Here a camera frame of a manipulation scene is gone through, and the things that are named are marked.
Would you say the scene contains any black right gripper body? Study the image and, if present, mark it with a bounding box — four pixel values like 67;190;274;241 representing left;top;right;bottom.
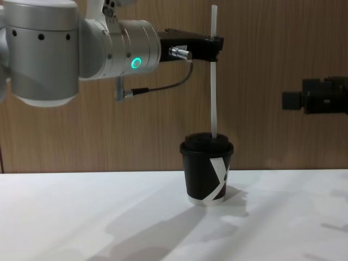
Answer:
300;77;348;115

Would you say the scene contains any black cup lid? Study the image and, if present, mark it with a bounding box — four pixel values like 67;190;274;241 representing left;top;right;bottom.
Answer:
179;132;235;159

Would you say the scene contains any black paper cup white print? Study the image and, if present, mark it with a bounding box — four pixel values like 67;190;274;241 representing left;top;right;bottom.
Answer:
182;154;232;207

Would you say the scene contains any white plastic straw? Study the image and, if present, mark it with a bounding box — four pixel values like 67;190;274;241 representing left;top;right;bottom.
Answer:
209;4;219;140

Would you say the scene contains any thin dark cable silver plug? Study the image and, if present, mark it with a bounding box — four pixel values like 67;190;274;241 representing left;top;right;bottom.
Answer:
114;46;194;103

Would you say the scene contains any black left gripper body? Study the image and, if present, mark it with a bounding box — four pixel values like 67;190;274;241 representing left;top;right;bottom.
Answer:
157;27;208;64

